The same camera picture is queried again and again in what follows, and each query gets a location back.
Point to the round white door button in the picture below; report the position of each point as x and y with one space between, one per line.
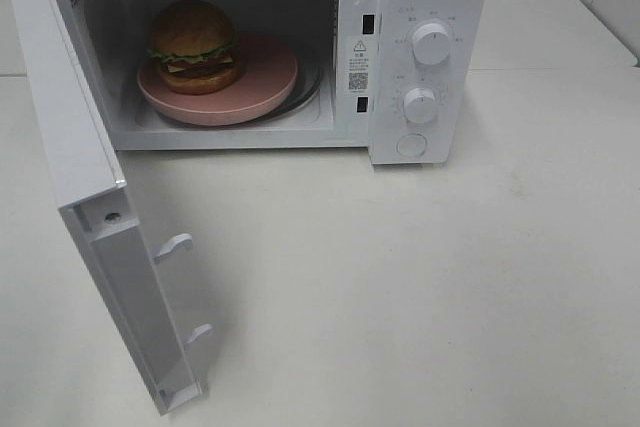
412 145

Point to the pink round plate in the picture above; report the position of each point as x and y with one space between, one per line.
270 70

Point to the burger with lettuce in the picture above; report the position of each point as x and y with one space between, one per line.
193 45

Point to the white microwave door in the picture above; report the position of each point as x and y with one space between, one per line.
95 206

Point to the glass microwave turntable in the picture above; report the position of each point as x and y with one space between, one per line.
305 88

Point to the lower white control knob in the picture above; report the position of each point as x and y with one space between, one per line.
420 105

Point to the white control knob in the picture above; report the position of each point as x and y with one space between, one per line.
431 42
420 105

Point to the white warning label sticker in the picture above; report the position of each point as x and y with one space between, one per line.
358 59

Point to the white microwave oven body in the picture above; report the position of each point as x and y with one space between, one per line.
115 34

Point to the upper white control knob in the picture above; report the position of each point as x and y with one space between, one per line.
431 42

